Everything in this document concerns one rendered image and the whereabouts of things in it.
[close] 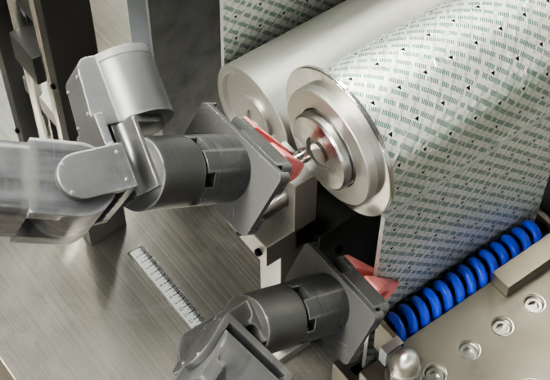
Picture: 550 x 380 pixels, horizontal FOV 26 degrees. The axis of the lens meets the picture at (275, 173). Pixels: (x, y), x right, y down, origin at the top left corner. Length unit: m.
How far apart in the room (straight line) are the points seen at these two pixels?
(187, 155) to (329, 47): 0.29
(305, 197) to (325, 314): 0.11
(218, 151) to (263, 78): 0.20
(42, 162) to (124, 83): 0.10
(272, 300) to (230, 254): 0.38
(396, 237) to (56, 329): 0.45
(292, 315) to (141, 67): 0.26
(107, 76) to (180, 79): 0.49
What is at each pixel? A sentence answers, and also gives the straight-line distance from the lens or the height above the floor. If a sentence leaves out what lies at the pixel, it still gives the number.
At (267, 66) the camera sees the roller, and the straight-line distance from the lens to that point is 1.13.
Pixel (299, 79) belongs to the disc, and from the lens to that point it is 1.05.
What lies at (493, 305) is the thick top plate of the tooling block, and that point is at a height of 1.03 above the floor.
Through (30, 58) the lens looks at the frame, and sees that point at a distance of 1.26.
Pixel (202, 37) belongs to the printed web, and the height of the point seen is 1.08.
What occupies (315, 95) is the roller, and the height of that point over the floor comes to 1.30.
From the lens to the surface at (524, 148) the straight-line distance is 1.17.
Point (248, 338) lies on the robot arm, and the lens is 1.01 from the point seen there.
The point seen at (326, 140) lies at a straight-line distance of 1.01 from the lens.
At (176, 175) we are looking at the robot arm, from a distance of 0.89.
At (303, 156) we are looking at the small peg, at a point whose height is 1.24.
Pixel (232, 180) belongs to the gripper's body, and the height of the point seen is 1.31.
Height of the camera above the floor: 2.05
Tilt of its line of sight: 51 degrees down
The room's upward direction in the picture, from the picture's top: straight up
